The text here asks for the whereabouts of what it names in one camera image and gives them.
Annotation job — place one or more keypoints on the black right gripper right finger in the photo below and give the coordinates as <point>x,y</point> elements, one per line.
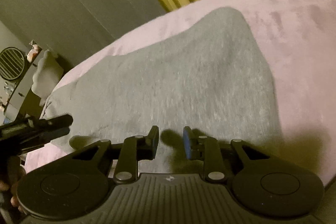
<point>207,150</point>

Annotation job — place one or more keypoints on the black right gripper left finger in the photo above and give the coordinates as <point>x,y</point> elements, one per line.
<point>130,152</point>

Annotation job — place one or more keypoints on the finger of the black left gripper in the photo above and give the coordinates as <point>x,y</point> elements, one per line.
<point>20,137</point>

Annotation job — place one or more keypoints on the person's hand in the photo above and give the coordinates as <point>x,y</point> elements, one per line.
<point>12,172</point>

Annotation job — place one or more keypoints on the dark bedside cabinet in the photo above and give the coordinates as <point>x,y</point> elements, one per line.
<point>17,91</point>

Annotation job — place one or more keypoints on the white cloth on furniture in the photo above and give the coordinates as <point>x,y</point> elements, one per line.
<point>46,77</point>

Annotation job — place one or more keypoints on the round black fan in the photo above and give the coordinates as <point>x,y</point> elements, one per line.
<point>13,63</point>

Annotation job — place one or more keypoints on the pink bed blanket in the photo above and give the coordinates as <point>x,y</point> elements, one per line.
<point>297,40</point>

